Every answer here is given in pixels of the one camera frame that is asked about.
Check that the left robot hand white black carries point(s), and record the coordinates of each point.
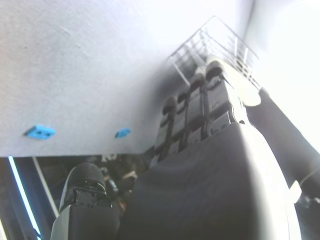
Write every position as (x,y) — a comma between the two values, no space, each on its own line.
(200,187)

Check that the blue pentagon block with holes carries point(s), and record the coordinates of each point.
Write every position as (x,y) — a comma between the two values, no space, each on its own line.
(122,133)

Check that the black bar with white clip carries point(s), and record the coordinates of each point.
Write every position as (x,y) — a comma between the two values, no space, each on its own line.
(287,140)

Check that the blue rectangular two-hole block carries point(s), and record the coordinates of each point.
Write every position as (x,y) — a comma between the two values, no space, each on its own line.
(48,132)

